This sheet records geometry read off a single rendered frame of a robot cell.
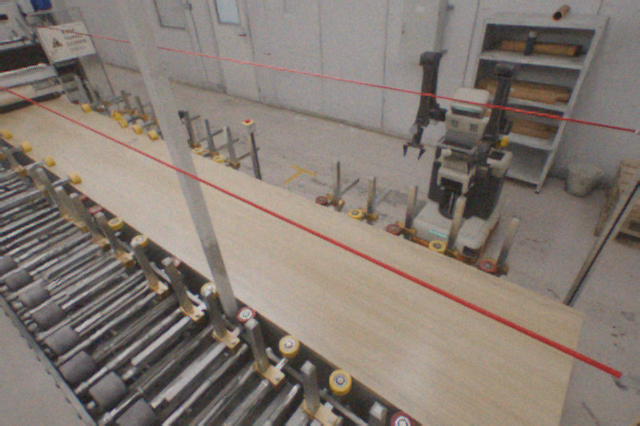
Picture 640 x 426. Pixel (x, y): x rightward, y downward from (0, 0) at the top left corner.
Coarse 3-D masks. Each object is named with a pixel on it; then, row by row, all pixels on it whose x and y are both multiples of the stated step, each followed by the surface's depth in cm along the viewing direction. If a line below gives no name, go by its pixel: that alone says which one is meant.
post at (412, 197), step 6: (414, 186) 184; (414, 192) 185; (408, 198) 189; (414, 198) 188; (408, 204) 191; (414, 204) 191; (408, 210) 194; (414, 210) 194; (408, 216) 196; (414, 216) 197; (408, 222) 198; (408, 228) 200; (408, 240) 205
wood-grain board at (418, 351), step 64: (0, 128) 344; (64, 128) 336; (128, 128) 328; (128, 192) 239; (256, 192) 231; (192, 256) 186; (256, 256) 183; (320, 256) 181; (384, 256) 178; (320, 320) 150; (384, 320) 148; (448, 320) 147; (512, 320) 145; (576, 320) 144; (384, 384) 127; (448, 384) 126; (512, 384) 125
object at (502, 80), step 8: (496, 64) 186; (496, 72) 187; (504, 80) 186; (504, 88) 188; (496, 96) 193; (504, 96) 193; (496, 104) 195; (496, 112) 197; (496, 120) 200; (488, 128) 204; (496, 128) 202; (488, 136) 207
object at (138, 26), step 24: (120, 0) 88; (144, 24) 92; (144, 48) 94; (144, 72) 99; (168, 96) 104; (168, 120) 107; (168, 144) 113; (192, 168) 119; (192, 192) 123; (192, 216) 131; (216, 240) 140; (216, 264) 144
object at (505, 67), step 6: (504, 66) 183; (510, 66) 182; (498, 72) 186; (504, 72) 184; (510, 72) 183; (510, 84) 195; (504, 102) 202; (504, 114) 208; (504, 120) 209; (504, 126) 210; (504, 132) 215
